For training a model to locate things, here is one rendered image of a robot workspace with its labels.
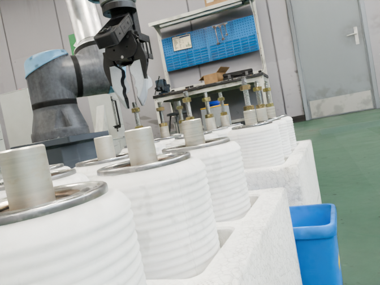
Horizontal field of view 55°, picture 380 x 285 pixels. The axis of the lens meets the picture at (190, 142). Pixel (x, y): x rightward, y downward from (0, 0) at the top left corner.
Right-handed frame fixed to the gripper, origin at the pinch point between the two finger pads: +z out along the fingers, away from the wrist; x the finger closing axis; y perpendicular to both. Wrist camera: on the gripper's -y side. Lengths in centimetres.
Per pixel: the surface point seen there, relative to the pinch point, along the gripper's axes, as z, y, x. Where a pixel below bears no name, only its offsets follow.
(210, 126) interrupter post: 8.4, 10.3, -12.7
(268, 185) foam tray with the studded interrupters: 19.2, -9.2, -25.7
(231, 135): 10.2, -4.6, -20.1
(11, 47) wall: -193, 504, 469
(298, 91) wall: -7, 499, -27
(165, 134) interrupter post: 8.3, 11.3, -1.4
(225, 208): 15.6, -34.6, -24.3
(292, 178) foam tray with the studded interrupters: 18.5, -9.5, -29.6
